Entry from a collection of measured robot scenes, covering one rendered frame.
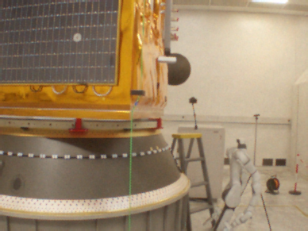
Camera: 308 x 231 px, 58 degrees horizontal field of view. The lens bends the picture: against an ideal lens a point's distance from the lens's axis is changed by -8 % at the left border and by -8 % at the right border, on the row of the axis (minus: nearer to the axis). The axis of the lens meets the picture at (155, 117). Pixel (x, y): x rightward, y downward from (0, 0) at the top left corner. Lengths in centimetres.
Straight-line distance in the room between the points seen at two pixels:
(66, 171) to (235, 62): 870
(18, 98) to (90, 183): 71
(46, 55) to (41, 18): 24
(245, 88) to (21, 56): 877
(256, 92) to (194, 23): 309
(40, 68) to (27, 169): 65
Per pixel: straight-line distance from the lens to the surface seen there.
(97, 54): 176
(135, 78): 177
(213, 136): 596
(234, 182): 299
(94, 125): 205
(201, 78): 998
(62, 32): 187
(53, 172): 197
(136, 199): 204
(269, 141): 1034
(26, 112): 197
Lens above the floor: 180
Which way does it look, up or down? 1 degrees down
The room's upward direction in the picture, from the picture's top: 2 degrees clockwise
